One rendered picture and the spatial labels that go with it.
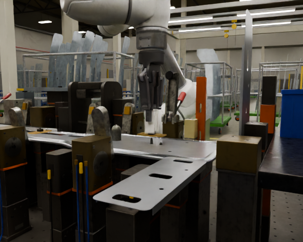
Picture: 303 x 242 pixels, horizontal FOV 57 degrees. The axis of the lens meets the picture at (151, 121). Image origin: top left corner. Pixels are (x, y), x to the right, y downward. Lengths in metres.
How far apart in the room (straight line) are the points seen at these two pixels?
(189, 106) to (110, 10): 0.94
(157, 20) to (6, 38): 4.24
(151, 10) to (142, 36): 0.07
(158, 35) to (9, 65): 4.22
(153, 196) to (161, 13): 0.51
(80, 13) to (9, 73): 4.15
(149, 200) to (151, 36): 0.48
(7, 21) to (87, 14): 4.25
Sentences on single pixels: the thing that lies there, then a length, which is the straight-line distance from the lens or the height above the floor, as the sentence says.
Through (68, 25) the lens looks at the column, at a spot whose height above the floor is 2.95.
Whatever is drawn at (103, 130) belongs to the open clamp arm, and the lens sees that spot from 0.70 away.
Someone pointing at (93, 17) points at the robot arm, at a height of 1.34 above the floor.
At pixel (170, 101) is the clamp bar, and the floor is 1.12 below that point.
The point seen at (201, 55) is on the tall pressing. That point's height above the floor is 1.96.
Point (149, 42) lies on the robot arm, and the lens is 0.78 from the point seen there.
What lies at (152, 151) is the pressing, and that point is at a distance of 0.73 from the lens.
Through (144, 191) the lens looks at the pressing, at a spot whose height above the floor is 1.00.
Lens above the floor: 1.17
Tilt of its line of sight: 7 degrees down
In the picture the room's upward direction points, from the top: straight up
